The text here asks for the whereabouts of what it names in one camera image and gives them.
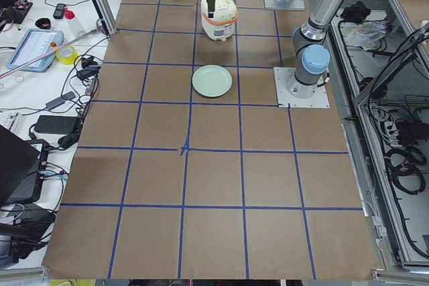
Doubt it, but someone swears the black laptop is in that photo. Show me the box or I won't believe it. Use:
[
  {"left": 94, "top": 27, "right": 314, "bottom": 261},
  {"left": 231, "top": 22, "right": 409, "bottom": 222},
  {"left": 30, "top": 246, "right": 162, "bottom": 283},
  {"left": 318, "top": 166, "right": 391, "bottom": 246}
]
[{"left": 1, "top": 127, "right": 48, "bottom": 206}]

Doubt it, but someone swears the green plate near arm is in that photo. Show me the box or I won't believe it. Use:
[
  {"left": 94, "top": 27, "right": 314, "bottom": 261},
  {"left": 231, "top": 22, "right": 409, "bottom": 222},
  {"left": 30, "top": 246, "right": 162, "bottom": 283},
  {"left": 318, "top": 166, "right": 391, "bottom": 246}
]
[{"left": 192, "top": 65, "right": 233, "bottom": 98}]

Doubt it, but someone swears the black round cup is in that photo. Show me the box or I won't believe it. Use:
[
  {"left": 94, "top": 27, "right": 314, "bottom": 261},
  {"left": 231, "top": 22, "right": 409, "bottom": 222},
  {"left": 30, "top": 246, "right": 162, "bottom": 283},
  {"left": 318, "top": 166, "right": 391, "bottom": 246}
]
[{"left": 35, "top": 17, "right": 51, "bottom": 29}]

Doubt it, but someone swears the red cap squeeze bottle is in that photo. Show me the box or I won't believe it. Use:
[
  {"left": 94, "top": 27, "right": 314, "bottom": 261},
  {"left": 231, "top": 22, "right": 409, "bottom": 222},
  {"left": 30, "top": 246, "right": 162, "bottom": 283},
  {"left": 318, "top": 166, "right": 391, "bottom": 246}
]
[{"left": 64, "top": 6, "right": 85, "bottom": 38}]

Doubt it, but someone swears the white rice cooker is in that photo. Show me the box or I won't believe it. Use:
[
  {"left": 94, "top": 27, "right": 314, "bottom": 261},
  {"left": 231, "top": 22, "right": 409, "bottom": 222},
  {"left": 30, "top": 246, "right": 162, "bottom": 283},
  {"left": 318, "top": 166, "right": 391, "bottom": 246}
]
[{"left": 200, "top": 0, "right": 238, "bottom": 41}]

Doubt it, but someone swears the black power adapter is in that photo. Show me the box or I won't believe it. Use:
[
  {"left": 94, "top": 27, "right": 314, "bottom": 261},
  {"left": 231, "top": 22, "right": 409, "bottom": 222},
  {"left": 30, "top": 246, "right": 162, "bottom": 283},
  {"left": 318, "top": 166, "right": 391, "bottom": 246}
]
[{"left": 34, "top": 115, "right": 78, "bottom": 135}]

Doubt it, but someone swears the blue teach pendant tablet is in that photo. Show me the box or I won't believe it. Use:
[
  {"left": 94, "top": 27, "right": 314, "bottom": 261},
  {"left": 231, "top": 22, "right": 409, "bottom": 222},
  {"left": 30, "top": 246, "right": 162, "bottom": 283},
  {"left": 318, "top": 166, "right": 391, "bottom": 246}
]
[{"left": 6, "top": 28, "right": 64, "bottom": 72}]

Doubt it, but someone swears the yellow tape roll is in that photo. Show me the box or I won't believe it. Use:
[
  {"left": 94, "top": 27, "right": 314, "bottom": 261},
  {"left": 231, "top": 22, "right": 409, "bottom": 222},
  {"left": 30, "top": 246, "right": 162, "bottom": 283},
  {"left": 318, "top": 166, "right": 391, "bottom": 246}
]
[{"left": 55, "top": 46, "right": 78, "bottom": 65}]

